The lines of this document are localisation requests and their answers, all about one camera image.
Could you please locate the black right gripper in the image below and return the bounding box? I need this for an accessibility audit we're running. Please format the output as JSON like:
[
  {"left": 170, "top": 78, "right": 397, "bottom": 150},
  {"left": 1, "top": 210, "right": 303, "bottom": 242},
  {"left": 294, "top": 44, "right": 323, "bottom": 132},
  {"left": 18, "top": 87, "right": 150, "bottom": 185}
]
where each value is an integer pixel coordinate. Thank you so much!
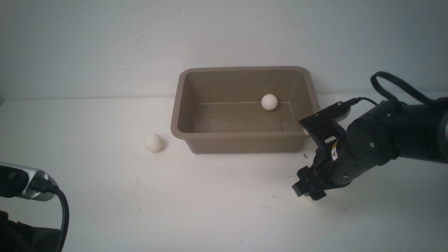
[{"left": 292, "top": 116, "right": 399, "bottom": 201}]

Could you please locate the white ball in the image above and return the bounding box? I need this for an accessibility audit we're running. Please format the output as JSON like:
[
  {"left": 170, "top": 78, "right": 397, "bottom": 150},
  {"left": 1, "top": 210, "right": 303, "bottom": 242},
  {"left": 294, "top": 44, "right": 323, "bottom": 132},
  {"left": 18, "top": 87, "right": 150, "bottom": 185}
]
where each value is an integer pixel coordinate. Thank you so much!
[
  {"left": 143, "top": 134, "right": 163, "bottom": 153},
  {"left": 260, "top": 94, "right": 278, "bottom": 111}
]

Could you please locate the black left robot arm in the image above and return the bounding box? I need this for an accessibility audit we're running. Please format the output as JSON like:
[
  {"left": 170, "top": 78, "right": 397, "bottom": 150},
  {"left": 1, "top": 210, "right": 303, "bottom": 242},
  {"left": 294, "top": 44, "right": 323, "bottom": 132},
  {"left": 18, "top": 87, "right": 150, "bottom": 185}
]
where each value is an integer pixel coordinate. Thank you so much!
[{"left": 0, "top": 211, "right": 60, "bottom": 252}]

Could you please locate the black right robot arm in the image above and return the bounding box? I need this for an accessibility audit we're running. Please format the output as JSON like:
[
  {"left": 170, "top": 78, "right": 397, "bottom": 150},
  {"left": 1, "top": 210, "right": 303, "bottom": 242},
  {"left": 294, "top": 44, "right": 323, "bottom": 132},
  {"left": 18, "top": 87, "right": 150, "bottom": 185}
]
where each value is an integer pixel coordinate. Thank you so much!
[{"left": 292, "top": 97, "right": 447, "bottom": 201}]

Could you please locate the brown plastic bin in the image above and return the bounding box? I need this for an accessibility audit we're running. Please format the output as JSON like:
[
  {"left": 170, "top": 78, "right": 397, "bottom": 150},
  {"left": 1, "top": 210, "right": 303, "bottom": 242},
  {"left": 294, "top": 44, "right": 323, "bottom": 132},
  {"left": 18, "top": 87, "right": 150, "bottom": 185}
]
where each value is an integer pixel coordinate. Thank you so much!
[{"left": 170, "top": 66, "right": 320, "bottom": 154}]

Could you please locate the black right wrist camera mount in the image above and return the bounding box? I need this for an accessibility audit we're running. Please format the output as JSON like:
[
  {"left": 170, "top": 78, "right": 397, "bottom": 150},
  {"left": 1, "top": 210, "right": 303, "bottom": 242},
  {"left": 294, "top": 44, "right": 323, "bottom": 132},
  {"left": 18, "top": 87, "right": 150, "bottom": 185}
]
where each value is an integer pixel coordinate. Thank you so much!
[{"left": 298, "top": 102, "right": 351, "bottom": 148}]

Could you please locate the black right camera cable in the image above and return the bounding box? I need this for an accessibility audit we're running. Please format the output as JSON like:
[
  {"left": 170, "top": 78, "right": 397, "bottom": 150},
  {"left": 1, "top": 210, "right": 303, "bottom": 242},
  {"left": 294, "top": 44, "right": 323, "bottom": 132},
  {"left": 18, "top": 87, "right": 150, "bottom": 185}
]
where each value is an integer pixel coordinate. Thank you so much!
[{"left": 341, "top": 71, "right": 448, "bottom": 107}]

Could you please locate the black camera cable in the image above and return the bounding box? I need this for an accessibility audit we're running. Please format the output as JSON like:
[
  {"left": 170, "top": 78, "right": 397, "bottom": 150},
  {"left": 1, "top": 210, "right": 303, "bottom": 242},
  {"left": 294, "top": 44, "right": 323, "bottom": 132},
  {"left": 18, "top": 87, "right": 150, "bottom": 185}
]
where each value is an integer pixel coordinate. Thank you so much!
[
  {"left": 31, "top": 180, "right": 70, "bottom": 252},
  {"left": 341, "top": 71, "right": 448, "bottom": 107}
]

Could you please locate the black left camera cable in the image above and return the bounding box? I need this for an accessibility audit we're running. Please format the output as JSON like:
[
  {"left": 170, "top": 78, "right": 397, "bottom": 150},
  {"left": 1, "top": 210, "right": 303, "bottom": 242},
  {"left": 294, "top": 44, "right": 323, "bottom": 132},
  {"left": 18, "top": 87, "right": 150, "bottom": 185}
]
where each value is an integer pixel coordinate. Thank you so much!
[{"left": 31, "top": 180, "right": 70, "bottom": 252}]

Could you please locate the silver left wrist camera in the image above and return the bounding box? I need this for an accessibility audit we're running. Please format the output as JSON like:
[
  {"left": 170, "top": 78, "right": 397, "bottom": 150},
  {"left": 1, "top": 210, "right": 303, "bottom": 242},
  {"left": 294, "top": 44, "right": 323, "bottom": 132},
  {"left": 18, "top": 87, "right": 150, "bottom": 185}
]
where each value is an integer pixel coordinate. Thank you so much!
[{"left": 0, "top": 162, "right": 58, "bottom": 202}]

